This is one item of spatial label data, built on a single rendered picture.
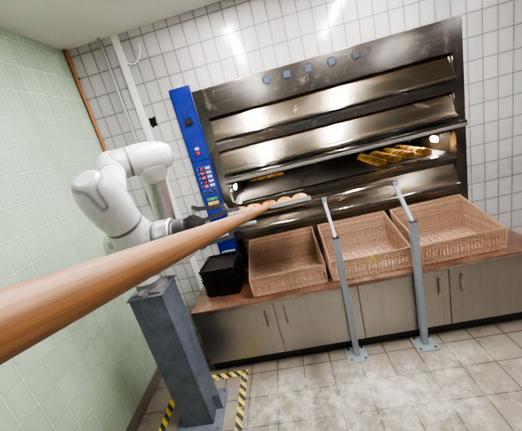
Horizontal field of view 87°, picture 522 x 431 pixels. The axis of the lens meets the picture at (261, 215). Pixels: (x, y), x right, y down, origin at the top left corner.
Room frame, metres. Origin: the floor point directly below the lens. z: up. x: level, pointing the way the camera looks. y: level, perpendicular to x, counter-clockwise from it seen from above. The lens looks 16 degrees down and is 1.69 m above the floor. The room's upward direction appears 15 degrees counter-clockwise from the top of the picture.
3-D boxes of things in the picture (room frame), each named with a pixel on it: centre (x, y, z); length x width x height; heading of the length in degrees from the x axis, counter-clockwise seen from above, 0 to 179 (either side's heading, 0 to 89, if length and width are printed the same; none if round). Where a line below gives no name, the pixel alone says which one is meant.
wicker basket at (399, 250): (1.91, -0.68, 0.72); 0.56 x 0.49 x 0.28; 83
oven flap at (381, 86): (2.18, -0.69, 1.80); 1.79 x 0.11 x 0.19; 83
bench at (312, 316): (1.91, -0.55, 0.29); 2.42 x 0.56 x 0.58; 83
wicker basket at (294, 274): (1.98, -0.09, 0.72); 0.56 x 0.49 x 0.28; 84
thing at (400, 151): (2.55, -1.32, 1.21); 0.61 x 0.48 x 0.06; 173
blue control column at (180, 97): (3.22, 0.24, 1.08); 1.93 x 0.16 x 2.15; 173
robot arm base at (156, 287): (1.47, 0.73, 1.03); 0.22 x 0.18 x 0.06; 174
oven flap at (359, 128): (2.18, -0.69, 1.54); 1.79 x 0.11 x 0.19; 83
